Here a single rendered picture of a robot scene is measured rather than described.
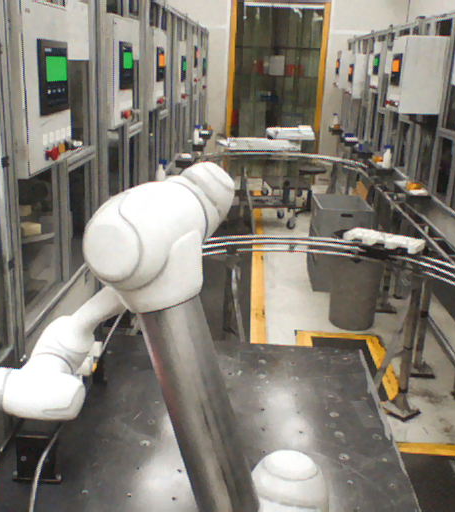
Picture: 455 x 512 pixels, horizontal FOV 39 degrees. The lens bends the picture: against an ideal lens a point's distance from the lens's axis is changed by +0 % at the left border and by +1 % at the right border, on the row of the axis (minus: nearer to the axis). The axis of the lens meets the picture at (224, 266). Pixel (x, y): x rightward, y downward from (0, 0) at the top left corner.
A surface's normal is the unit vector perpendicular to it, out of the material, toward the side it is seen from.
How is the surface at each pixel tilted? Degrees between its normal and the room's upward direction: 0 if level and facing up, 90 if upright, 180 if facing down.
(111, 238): 85
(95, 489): 0
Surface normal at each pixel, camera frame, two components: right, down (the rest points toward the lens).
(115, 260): -0.40, 0.16
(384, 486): 0.04, -0.95
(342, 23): -0.05, 0.30
